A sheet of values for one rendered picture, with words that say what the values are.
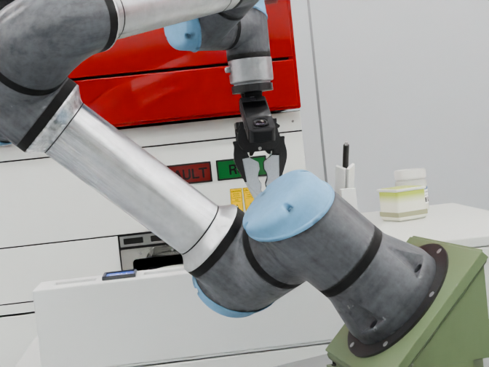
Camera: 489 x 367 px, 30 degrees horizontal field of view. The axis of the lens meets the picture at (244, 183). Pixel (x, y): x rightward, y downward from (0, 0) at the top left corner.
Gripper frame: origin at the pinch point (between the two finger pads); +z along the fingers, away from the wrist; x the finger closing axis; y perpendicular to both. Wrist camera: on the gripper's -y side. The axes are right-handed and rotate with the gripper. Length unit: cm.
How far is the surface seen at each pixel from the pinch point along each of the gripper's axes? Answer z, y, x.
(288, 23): -36, 53, -14
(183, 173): -4, 57, 14
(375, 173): 10, 207, -61
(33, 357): 24, 9, 44
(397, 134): -5, 208, -71
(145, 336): 19.6, -4.9, 22.4
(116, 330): 18.0, -5.0, 26.9
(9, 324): 26, 57, 58
